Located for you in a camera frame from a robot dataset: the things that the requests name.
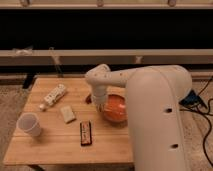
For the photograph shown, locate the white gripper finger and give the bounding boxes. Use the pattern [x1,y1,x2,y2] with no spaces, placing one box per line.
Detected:
[97,105,104,112]

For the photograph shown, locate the orange ceramic bowl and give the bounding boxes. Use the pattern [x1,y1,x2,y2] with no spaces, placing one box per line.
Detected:
[103,94,127,123]

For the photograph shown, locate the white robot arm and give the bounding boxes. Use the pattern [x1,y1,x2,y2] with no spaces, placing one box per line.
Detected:
[85,64,192,171]

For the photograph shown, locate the small red-brown object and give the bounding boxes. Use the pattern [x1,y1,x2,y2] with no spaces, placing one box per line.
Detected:
[85,94,92,104]

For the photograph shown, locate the dark snack bar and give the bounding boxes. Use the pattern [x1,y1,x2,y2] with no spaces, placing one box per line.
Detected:
[80,121,92,146]

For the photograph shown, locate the white wrapped packet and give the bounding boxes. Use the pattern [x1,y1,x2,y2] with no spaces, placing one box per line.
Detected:
[60,106,76,124]

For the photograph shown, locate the wooden table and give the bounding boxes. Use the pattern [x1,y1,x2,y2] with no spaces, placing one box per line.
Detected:
[3,78,133,165]

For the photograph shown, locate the white plastic bottle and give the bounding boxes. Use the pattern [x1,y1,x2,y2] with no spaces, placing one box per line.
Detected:
[39,84,67,111]

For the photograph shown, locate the white plastic cup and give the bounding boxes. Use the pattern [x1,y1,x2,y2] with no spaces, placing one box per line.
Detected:
[16,113,42,137]

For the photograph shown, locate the black cables on floor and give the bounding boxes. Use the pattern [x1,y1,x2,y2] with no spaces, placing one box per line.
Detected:
[178,75,213,168]

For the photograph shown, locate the grey horizontal rail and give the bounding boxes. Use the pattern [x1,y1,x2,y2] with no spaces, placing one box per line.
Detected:
[0,49,213,66]

